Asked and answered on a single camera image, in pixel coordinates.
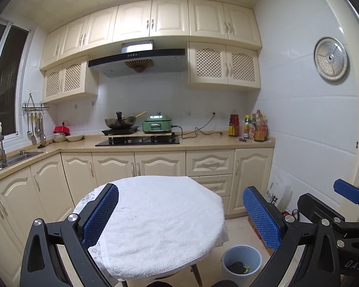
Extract black wok with handle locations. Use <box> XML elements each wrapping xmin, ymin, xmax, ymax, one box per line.
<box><xmin>105</xmin><ymin>111</ymin><xmax>146</xmax><ymax>130</ymax></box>

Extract black gas stove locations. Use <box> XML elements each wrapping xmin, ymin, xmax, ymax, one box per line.
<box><xmin>96</xmin><ymin>126</ymin><xmax>180</xmax><ymax>147</ymax></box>

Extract red kitchen item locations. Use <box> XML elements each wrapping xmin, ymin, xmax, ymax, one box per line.
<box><xmin>53</xmin><ymin>123</ymin><xmax>70</xmax><ymax>135</ymax></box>

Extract white terry table cloth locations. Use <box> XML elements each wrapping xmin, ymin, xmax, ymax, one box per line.
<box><xmin>88</xmin><ymin>176</ymin><xmax>229</xmax><ymax>282</ymax></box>

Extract kitchen window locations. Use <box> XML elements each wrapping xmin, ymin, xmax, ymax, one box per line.
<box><xmin>0</xmin><ymin>19</ymin><xmax>30</xmax><ymax>141</ymax></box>

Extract black power cable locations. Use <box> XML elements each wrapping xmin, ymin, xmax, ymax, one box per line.
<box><xmin>170</xmin><ymin>112</ymin><xmax>223</xmax><ymax>140</ymax></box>

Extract cream lower kitchen cabinets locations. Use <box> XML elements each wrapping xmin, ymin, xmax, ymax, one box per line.
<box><xmin>0</xmin><ymin>135</ymin><xmax>275</xmax><ymax>286</ymax></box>

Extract green label sauce bottle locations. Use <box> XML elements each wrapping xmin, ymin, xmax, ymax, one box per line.
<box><xmin>244</xmin><ymin>115</ymin><xmax>251</xmax><ymax>139</ymax></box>

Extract cream kitchen cabinets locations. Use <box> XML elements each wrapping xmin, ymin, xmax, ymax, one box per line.
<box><xmin>40</xmin><ymin>0</ymin><xmax>261</xmax><ymax>102</ymax></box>
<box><xmin>0</xmin><ymin>135</ymin><xmax>275</xmax><ymax>286</ymax></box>

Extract hanging utensil rack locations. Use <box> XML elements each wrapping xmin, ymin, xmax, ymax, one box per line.
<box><xmin>22</xmin><ymin>93</ymin><xmax>50</xmax><ymax>148</ymax></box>

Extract wooden stool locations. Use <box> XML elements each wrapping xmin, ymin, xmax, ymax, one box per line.
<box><xmin>121</xmin><ymin>264</ymin><xmax>203</xmax><ymax>287</ymax></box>

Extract white rice sack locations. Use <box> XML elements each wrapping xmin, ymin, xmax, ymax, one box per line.
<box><xmin>264</xmin><ymin>175</ymin><xmax>292</xmax><ymax>212</ymax></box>

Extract green electric cooker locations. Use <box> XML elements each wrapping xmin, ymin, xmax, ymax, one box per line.
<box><xmin>142</xmin><ymin>112</ymin><xmax>172</xmax><ymax>133</ymax></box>

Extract cream upper kitchen cabinets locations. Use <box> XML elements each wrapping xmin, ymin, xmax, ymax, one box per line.
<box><xmin>40</xmin><ymin>0</ymin><xmax>261</xmax><ymax>102</ymax></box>

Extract black range hood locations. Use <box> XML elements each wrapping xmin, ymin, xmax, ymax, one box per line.
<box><xmin>88</xmin><ymin>41</ymin><xmax>187</xmax><ymax>78</ymax></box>

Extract dark soy sauce bottle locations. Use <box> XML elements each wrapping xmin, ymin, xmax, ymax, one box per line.
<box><xmin>228</xmin><ymin>110</ymin><xmax>240</xmax><ymax>137</ymax></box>

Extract brown cardboard box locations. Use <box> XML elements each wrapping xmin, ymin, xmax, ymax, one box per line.
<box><xmin>248</xmin><ymin>216</ymin><xmax>274</xmax><ymax>256</ymax></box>

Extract orange label oil bottle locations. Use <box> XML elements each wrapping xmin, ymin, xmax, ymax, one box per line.
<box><xmin>254</xmin><ymin>110</ymin><xmax>268</xmax><ymax>142</ymax></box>

